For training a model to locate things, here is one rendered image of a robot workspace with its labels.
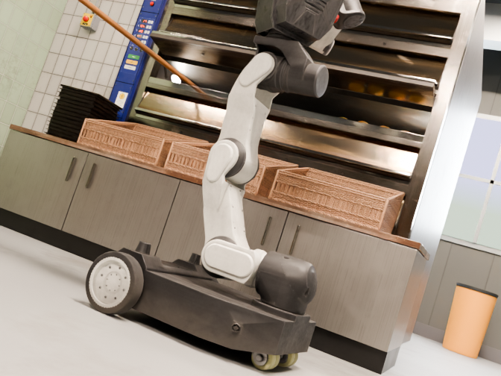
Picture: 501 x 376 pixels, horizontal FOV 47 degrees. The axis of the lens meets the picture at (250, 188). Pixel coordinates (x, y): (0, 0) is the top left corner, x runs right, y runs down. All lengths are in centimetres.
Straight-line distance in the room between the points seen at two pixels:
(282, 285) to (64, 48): 298
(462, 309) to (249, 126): 374
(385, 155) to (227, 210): 142
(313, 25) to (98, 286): 114
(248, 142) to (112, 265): 63
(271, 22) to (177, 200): 118
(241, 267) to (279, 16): 87
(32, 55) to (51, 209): 141
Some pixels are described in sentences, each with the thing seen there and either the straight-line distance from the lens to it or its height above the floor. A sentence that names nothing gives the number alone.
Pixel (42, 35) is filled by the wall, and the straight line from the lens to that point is 443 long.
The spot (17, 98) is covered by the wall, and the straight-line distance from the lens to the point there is 435.
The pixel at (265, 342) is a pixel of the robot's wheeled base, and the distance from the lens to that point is 177.
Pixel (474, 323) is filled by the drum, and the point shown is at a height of 29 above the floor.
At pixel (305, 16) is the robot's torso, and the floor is 115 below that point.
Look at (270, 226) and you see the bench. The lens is 270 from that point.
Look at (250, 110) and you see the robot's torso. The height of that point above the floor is 80.
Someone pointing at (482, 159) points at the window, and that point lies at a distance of 620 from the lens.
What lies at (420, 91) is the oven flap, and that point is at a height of 139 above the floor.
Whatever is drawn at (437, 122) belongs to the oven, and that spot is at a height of 126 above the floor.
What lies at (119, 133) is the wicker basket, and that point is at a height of 70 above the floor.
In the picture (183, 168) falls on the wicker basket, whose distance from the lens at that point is 300.
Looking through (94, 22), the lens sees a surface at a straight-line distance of 427.
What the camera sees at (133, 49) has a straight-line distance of 401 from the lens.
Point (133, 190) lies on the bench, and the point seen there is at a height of 42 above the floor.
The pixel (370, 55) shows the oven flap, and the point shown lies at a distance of 343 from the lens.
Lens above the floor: 36
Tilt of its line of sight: 5 degrees up
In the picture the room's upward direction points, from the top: 18 degrees clockwise
